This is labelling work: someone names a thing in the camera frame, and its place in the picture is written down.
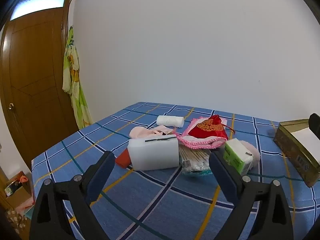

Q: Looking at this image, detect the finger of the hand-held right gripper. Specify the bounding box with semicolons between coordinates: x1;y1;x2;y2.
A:
309;113;320;140

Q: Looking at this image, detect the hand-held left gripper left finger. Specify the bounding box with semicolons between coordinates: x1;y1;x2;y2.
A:
29;151;116;240

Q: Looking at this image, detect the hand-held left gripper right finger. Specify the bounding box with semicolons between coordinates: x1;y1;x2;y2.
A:
209;151;294;240

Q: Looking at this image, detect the green tissue pack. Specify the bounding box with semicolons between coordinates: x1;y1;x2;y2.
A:
223;138;253;176

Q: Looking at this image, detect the small orange-red cloth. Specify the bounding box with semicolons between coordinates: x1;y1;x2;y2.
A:
115;149;132;168

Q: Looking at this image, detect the cotton swab pack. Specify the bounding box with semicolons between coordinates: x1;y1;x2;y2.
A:
179;145;213;177

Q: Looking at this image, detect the gold metal tin box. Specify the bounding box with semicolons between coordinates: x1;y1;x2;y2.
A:
274;119;320;188

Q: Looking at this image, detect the pink fluffy puff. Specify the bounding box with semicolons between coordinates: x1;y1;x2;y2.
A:
240;141;261;170

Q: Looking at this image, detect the white gauze cloth pink edging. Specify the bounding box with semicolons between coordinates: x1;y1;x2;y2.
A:
177;117;229;150

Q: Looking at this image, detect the red embroidered drawstring pouch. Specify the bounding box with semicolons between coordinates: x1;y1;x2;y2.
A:
188;114;229;140

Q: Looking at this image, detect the white sponge block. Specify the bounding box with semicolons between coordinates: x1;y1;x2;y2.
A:
127;134;180;171

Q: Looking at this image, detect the pale pink cloth garment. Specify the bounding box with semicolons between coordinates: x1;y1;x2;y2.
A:
129;126;177;139

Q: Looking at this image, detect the white towel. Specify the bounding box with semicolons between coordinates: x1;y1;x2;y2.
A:
157;115;185;128

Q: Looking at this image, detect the blue plaid bed sheet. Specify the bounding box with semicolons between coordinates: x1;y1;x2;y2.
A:
31;102;320;240

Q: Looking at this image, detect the cardboard box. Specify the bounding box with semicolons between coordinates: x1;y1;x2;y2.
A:
5;171;33;210

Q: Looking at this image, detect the green yellow hanging cloth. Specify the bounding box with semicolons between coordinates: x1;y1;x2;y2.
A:
62;26;93;129

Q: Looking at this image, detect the brown wooden door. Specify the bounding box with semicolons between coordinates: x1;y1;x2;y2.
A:
0;7;80;173

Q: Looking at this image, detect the frosted transom window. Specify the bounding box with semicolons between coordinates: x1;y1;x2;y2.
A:
10;0;69;20

